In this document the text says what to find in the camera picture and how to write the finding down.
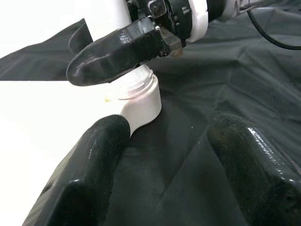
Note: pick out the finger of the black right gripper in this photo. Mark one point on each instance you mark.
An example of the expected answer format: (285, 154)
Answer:
(78, 40)
(113, 54)

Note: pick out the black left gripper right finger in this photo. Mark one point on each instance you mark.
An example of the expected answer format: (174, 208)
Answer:
(258, 174)

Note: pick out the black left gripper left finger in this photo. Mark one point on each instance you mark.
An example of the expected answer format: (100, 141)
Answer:
(82, 179)

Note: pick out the white plastic table leg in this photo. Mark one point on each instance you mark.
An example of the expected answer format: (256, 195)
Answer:
(138, 80)

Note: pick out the white plastic table top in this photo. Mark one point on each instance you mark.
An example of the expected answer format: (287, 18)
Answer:
(47, 113)

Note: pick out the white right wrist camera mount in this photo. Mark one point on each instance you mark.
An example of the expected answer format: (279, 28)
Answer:
(200, 21)

